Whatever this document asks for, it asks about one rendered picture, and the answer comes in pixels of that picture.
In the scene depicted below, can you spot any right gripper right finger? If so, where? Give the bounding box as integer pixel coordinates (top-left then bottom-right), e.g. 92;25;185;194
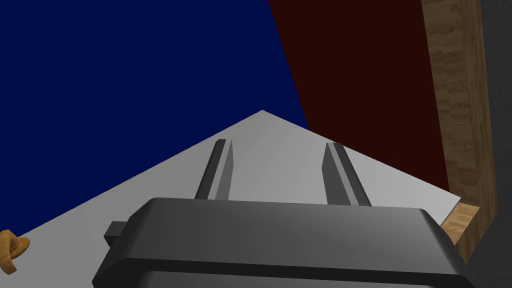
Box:
321;141;372;208

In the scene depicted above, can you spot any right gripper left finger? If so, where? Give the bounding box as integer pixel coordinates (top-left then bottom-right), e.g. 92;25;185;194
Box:
194;138;234;202

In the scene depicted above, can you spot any dark red door leaf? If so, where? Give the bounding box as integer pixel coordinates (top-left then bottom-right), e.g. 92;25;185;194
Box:
267;0;451;194

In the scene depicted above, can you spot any orange door handle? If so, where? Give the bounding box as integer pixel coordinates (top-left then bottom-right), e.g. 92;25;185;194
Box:
0;229;31;276

